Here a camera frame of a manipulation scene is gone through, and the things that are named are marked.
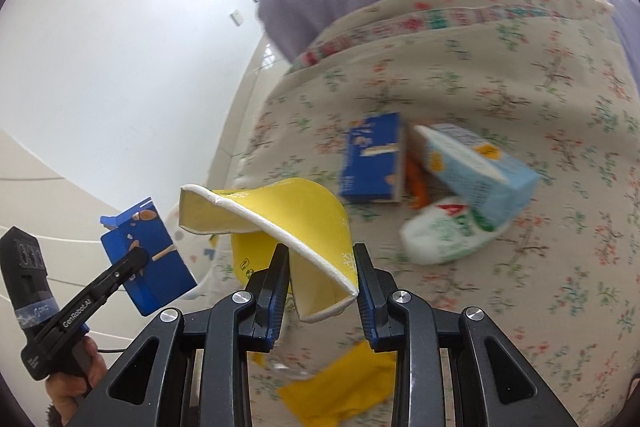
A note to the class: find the yellow plastic wrapper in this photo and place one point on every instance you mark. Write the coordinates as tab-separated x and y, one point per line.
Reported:
257	358
340	382

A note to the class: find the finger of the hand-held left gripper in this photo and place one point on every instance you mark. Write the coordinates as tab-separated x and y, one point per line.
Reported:
120	274

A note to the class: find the white wardrobe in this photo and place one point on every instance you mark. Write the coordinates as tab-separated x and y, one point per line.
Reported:
50	187

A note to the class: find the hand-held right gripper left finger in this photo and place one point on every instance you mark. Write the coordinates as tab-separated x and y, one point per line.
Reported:
272	307

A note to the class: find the light blue carton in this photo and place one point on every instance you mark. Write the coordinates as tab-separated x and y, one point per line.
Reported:
480	177

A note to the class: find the orange wrapper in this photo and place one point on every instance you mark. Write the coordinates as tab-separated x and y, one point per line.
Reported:
415	187

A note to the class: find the floral tablecloth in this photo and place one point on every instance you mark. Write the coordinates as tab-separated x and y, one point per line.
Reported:
550	307

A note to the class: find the white printed wrapper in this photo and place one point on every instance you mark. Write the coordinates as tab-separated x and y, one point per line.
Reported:
440	237

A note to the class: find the person's left forearm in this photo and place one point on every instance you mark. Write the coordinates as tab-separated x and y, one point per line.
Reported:
56	417

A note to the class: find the blue torn snack box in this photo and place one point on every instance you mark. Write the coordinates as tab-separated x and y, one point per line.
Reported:
370	167
160	277

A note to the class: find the white plastic bin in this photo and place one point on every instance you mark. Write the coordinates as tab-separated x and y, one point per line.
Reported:
195	252

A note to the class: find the yellow paper bowl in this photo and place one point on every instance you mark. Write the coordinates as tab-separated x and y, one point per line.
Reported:
300	207

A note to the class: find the person's left hand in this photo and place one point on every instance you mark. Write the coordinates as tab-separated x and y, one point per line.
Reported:
92	367

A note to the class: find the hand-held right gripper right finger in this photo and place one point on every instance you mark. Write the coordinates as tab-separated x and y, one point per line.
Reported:
367	307

